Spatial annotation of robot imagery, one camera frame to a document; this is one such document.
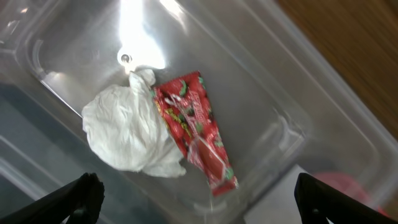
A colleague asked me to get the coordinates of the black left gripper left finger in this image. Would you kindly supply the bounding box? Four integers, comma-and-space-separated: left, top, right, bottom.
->
1, 173, 104, 224

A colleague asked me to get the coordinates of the white napkin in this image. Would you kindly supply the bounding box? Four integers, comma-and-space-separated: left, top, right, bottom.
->
81, 69, 186, 178

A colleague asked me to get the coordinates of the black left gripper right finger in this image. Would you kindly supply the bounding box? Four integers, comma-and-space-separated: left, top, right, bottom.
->
294, 173, 397, 224

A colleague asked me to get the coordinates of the red snack wrapper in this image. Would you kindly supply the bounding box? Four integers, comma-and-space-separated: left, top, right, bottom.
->
152, 72, 239, 196

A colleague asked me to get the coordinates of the clear plastic bin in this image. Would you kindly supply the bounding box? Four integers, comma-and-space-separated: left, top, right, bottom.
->
1, 0, 397, 223

